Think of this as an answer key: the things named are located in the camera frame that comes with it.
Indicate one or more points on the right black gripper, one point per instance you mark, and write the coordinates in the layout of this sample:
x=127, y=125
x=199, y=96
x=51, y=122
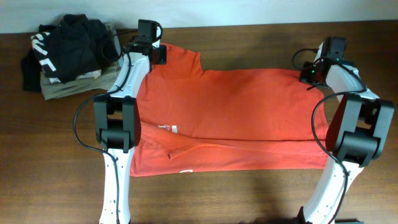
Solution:
x=303, y=77

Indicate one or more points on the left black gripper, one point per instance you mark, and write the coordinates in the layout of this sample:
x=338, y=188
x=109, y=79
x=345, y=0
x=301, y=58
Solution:
x=162, y=56

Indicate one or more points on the orange red t-shirt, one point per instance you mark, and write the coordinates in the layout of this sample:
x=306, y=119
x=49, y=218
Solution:
x=196, y=120

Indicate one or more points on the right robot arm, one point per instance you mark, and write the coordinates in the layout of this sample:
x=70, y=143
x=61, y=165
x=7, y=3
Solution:
x=356, y=135

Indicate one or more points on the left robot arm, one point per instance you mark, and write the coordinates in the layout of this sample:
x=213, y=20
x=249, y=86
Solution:
x=118, y=129

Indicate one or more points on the khaki folded garment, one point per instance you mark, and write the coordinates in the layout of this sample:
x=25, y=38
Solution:
x=52, y=87

